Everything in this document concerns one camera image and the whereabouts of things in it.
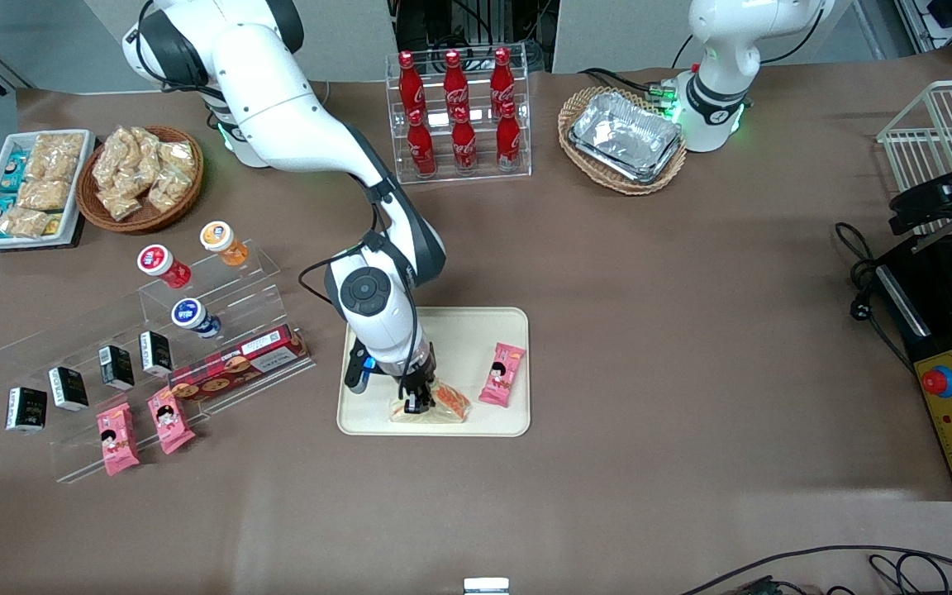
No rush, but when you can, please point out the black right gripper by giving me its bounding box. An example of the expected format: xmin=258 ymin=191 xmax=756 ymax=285
xmin=396 ymin=343 xmax=440 ymax=415

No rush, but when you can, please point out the triangle sandwich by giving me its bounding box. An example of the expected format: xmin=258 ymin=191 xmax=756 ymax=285
xmin=389 ymin=376 xmax=473 ymax=425

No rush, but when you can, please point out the beige plastic tray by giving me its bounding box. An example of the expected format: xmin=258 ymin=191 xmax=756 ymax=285
xmin=336 ymin=307 xmax=531 ymax=437

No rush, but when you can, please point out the white rectangular snack tray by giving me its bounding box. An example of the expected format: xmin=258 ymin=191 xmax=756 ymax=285
xmin=0 ymin=130 xmax=97 ymax=250

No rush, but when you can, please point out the pink cartoon snack packet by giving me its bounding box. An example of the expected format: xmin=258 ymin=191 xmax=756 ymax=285
xmin=147 ymin=387 xmax=196 ymax=455
xmin=478 ymin=342 xmax=526 ymax=407
xmin=96 ymin=401 xmax=141 ymax=477

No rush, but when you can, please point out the black sealing machine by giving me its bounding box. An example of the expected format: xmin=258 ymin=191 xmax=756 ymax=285
xmin=873 ymin=236 xmax=952 ymax=502

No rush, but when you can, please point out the red cookie box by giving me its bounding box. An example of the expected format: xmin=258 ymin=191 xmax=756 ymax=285
xmin=169 ymin=324 xmax=310 ymax=403

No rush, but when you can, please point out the clear acrylic step shelf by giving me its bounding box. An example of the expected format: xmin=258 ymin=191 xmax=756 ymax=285
xmin=0 ymin=238 xmax=316 ymax=485

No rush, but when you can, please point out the clear acrylic bottle rack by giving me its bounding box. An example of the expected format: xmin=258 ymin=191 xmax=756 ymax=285
xmin=385 ymin=51 xmax=532 ymax=186

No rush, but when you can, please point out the blue lid yogurt cup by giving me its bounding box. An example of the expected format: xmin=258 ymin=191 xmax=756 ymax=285
xmin=171 ymin=298 xmax=221 ymax=339

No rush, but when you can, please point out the orange lid yogurt cup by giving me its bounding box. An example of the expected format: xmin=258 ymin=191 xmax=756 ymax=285
xmin=200 ymin=221 xmax=250 ymax=267

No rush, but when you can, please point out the red cola bottle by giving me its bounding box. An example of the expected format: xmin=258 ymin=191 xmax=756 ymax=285
xmin=490 ymin=47 xmax=516 ymax=108
xmin=443 ymin=50 xmax=469 ymax=112
xmin=398 ymin=51 xmax=426 ymax=117
xmin=407 ymin=107 xmax=437 ymax=177
xmin=451 ymin=106 xmax=478 ymax=173
xmin=496 ymin=102 xmax=522 ymax=169

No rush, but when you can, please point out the small black drink carton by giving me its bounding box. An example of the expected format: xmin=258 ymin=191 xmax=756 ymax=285
xmin=140 ymin=331 xmax=174 ymax=378
xmin=98 ymin=345 xmax=136 ymax=391
xmin=5 ymin=387 xmax=48 ymax=435
xmin=48 ymin=366 xmax=89 ymax=412

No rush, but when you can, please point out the red lid yogurt cup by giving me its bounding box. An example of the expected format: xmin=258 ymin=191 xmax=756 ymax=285
xmin=137 ymin=245 xmax=193 ymax=289

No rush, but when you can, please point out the light wicker basket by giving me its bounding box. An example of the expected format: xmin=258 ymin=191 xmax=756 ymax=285
xmin=558 ymin=86 xmax=688 ymax=196

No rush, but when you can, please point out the aluminium foil container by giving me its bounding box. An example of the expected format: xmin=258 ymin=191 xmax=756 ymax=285
xmin=569 ymin=91 xmax=683 ymax=184

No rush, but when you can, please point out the brown wicker snack basket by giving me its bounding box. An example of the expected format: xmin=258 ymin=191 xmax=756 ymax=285
xmin=75 ymin=126 xmax=204 ymax=234

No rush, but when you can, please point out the clear bag of puffed snacks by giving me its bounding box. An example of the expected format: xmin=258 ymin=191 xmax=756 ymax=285
xmin=131 ymin=126 xmax=164 ymax=166
xmin=158 ymin=140 xmax=198 ymax=179
xmin=96 ymin=183 xmax=145 ymax=221
xmin=0 ymin=207 xmax=53 ymax=240
xmin=34 ymin=132 xmax=86 ymax=166
xmin=94 ymin=128 xmax=134 ymax=189
xmin=16 ymin=180 xmax=70 ymax=212
xmin=145 ymin=169 xmax=192 ymax=214
xmin=26 ymin=157 xmax=76 ymax=184

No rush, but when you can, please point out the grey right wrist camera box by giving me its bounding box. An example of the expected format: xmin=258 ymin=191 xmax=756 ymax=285
xmin=344 ymin=343 xmax=379 ymax=395

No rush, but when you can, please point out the silver machine handle bar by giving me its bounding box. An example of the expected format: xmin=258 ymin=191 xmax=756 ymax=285
xmin=876 ymin=264 xmax=932 ymax=337

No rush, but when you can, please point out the black power cable with plug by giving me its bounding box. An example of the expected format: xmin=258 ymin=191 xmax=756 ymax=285
xmin=834 ymin=221 xmax=919 ymax=377

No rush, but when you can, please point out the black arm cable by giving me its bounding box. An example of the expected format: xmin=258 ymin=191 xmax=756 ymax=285
xmin=298 ymin=188 xmax=421 ymax=399

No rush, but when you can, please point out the aluminium frame shelf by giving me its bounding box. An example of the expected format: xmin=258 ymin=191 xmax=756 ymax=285
xmin=897 ymin=0 xmax=952 ymax=65

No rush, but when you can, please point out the black base cable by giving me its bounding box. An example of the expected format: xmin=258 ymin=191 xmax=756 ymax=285
xmin=579 ymin=66 xmax=669 ymax=94

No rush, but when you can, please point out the long black cable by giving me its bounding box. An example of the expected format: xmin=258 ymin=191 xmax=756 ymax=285
xmin=681 ymin=545 xmax=952 ymax=595

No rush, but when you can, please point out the looped black cable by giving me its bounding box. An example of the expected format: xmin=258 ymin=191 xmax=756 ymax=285
xmin=869 ymin=553 xmax=952 ymax=595

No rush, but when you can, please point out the black equipment rack with cables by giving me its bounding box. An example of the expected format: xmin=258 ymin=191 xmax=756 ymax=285
xmin=393 ymin=0 xmax=555 ymax=74

